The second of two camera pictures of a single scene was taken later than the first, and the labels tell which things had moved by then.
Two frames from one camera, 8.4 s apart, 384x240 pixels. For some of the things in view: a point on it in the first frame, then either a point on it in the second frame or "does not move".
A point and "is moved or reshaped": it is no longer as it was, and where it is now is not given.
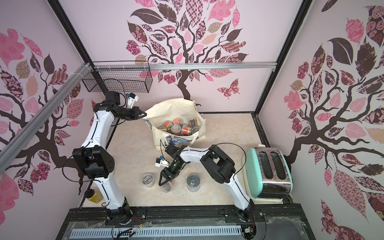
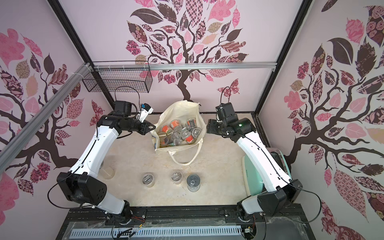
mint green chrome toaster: [268, 173] does not move
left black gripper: [135, 110] -> [147, 124]
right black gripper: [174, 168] -> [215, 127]
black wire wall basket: [120, 76] does not move
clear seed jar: [166, 187] -> [176, 176]
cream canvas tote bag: [176, 122] is moved or reshaped
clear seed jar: [193, 183] does not move
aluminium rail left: [13, 147] does not move
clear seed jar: [148, 180] does not move
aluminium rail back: [181, 66] does not move
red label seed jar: [186, 130] -> [189, 138]
